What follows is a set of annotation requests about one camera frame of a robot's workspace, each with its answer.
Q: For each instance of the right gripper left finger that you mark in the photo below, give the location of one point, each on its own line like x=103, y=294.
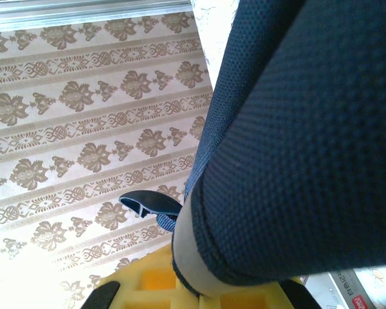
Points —
x=141, y=280

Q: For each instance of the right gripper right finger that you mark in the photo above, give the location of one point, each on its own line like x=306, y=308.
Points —
x=251, y=297

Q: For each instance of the grey stationery pack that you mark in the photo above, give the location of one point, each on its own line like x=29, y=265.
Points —
x=350, y=286

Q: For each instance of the navy blue backpack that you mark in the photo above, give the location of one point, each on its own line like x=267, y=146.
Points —
x=292, y=128

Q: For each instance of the aluminium frame post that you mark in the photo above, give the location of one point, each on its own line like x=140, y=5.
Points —
x=83, y=16

